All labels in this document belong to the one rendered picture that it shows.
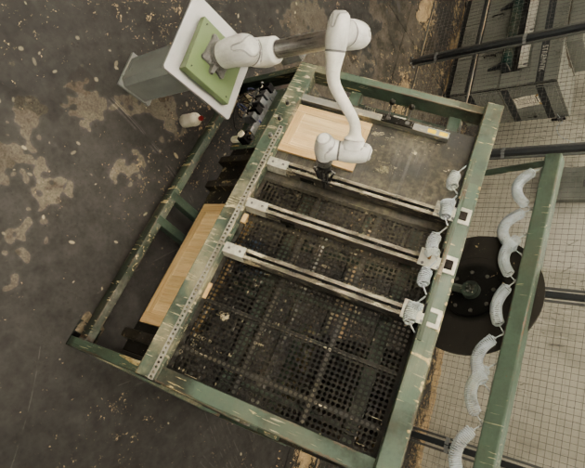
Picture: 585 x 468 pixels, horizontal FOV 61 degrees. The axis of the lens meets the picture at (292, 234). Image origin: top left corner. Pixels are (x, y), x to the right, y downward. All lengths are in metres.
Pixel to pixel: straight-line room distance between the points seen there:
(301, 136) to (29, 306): 1.88
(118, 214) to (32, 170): 0.58
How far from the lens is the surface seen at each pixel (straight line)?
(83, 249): 3.30
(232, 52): 2.79
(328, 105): 3.24
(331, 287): 2.56
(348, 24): 2.51
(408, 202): 2.83
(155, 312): 3.19
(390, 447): 2.39
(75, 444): 3.58
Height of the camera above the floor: 2.96
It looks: 41 degrees down
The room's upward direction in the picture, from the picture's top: 93 degrees clockwise
